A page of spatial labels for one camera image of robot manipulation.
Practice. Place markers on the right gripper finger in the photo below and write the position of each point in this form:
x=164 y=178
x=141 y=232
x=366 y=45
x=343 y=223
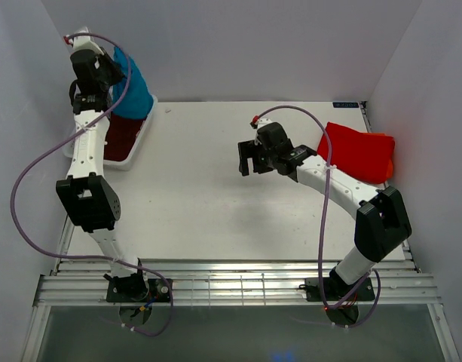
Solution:
x=244 y=166
x=248 y=149

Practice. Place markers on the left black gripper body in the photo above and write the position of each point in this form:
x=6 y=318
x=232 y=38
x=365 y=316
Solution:
x=112 y=76

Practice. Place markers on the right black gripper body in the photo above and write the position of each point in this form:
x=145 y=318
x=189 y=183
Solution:
x=265 y=160

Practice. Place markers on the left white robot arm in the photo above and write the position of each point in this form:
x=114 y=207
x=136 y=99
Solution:
x=89 y=200

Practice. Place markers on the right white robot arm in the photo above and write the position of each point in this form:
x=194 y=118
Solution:
x=380 y=216

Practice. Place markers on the dark red t shirt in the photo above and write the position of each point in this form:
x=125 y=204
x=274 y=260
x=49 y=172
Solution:
x=121 y=137

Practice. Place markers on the blue label sticker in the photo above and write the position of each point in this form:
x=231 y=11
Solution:
x=346 y=105

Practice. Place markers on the red folded t shirt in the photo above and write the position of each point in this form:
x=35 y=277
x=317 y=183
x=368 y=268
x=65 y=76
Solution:
x=352 y=152

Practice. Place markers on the white plastic basket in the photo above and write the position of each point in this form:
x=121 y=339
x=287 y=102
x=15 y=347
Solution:
x=86 y=151

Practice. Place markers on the orange folded t shirt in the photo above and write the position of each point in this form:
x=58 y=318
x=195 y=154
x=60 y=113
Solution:
x=384 y=149

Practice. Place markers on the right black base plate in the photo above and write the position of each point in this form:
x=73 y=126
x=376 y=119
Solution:
x=334 y=291

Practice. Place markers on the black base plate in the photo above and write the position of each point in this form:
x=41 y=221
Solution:
x=159 y=288
x=334 y=291

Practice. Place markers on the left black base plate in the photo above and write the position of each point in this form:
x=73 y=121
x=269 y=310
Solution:
x=159 y=288

